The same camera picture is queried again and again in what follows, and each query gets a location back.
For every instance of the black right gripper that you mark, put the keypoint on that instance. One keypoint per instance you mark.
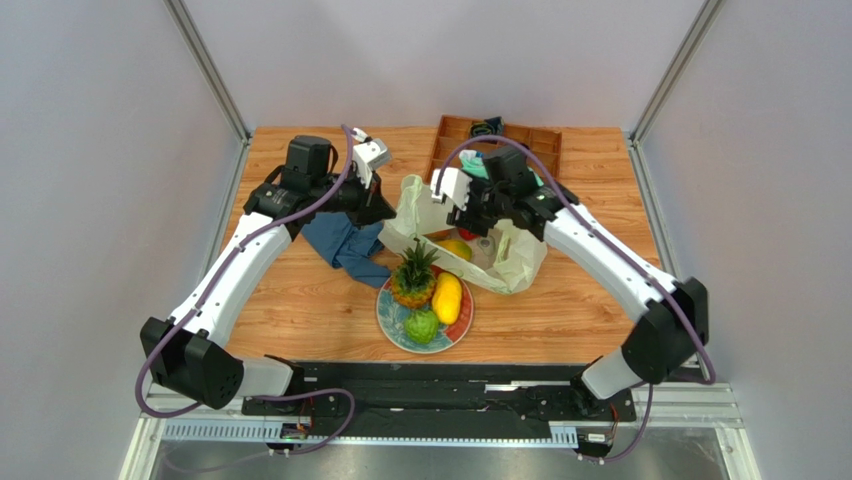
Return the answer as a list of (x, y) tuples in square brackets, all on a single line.
[(467, 212)]

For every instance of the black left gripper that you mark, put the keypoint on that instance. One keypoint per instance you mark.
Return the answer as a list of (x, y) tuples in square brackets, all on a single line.
[(371, 206)]

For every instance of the pale yellow plastic bag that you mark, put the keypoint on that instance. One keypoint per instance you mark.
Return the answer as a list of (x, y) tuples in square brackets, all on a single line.
[(505, 260)]

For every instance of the fake pineapple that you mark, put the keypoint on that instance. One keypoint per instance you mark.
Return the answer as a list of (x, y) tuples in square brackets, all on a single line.
[(413, 282)]

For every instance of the fake yellow mango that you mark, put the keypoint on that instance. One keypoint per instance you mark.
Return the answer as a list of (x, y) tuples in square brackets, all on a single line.
[(447, 298)]

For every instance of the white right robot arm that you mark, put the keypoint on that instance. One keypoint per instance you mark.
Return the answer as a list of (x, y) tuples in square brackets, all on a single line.
[(670, 316)]

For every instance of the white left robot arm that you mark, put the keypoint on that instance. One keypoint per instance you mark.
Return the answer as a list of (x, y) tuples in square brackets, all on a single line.
[(186, 352)]

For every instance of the fake red fruit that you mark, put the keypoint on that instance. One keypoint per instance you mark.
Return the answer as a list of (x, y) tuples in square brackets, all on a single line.
[(466, 235)]

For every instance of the fake orange peach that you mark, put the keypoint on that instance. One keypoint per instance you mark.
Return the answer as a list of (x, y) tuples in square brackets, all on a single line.
[(439, 235)]

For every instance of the fake green yellow fruit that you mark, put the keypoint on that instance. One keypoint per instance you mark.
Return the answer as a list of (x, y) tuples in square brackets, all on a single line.
[(458, 248)]

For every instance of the teal white sock left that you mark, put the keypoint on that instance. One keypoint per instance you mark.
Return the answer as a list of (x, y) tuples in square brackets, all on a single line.
[(472, 163)]

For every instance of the teal white sock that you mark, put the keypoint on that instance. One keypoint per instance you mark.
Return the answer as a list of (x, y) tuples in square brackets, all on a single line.
[(538, 179), (472, 163)]

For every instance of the blue cloth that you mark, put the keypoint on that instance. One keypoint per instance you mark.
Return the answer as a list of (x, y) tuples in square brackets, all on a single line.
[(344, 246)]

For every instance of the teal white sock right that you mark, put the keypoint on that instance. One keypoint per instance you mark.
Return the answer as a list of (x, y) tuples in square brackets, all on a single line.
[(538, 179)]

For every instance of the dark blue yellow sock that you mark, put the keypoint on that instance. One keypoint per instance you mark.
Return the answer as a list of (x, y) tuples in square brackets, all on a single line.
[(493, 126)]

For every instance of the wooden compartment tray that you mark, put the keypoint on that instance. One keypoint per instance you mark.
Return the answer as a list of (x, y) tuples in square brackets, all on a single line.
[(545, 143)]

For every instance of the red and teal floral plate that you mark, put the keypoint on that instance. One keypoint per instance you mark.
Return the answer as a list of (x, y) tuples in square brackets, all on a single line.
[(391, 315)]

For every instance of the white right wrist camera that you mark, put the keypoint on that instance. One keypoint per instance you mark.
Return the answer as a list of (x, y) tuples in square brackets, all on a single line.
[(450, 185)]

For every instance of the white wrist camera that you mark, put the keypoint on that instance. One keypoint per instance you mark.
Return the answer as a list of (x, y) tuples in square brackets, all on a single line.
[(450, 185), (369, 154)]

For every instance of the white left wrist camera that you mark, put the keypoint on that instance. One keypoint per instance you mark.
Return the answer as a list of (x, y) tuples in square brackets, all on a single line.
[(369, 154)]

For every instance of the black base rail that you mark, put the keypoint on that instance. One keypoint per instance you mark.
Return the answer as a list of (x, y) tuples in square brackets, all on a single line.
[(479, 405)]

